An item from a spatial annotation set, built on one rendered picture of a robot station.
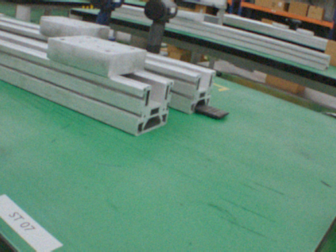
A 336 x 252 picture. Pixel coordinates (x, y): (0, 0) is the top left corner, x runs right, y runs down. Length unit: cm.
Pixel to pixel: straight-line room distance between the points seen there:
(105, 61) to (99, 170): 21
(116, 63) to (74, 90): 11
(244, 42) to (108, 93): 167
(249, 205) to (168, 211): 11
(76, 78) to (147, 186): 30
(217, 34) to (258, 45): 27
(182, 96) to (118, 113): 19
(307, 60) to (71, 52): 161
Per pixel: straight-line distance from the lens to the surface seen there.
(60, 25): 100
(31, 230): 40
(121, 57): 67
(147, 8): 100
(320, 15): 1038
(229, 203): 50
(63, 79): 73
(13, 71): 86
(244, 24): 430
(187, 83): 79
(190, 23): 244
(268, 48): 220
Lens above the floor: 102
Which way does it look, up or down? 20 degrees down
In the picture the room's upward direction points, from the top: 10 degrees clockwise
